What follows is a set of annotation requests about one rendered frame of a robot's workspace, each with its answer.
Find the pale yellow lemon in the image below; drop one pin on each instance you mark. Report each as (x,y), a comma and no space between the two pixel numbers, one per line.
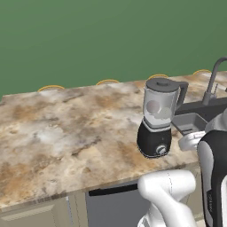
(165,113)

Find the grey blender lid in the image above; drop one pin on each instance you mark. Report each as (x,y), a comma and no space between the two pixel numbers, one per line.
(162,84)

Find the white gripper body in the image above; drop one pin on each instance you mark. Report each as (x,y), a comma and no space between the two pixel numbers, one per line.
(189,142)

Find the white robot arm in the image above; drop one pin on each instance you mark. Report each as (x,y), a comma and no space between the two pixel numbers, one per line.
(168,189)

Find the grey tap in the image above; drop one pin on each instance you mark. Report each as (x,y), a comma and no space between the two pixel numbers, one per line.
(210,88)

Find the black blender with clear jug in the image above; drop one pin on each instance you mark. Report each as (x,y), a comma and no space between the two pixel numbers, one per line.
(153,139)

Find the beige cupboard door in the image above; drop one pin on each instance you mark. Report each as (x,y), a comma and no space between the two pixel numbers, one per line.
(32,214)

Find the dark grey sink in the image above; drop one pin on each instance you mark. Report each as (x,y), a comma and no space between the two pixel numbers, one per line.
(211,108)

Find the grey sink tray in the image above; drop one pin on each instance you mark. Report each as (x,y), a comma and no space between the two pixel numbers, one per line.
(189,121)

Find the pale purple onion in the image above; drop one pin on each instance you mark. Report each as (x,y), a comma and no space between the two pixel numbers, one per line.
(153,106)

